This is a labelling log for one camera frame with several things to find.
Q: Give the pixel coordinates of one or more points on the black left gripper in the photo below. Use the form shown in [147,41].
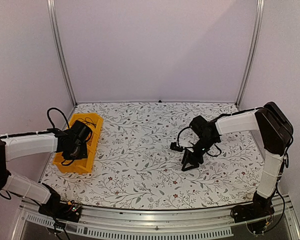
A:
[83,154]

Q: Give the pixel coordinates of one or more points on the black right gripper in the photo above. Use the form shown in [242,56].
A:
[190,158]

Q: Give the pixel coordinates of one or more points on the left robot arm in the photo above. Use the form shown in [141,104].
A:
[71,143]

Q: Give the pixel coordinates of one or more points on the yellow middle bin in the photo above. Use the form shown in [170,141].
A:
[92,142]

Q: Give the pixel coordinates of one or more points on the yellow bin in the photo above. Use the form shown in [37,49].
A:
[82,166]
[92,142]
[92,120]

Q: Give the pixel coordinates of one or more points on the yellow near bin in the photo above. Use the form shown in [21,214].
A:
[82,166]

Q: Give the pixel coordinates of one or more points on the yellow far bin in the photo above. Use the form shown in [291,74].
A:
[92,120]

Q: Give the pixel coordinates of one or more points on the floral patterned table mat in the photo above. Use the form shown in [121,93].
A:
[134,167]

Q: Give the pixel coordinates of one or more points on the front aluminium rail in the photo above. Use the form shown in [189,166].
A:
[100,223]

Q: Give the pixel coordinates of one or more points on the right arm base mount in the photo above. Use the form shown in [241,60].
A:
[256,216]

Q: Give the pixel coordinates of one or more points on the left aluminium frame post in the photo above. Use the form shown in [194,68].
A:
[59,50]

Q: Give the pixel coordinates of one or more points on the aluminium frame post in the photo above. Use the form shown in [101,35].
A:
[251,51]
[59,50]

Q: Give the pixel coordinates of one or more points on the right aluminium frame post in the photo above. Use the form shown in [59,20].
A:
[251,51]

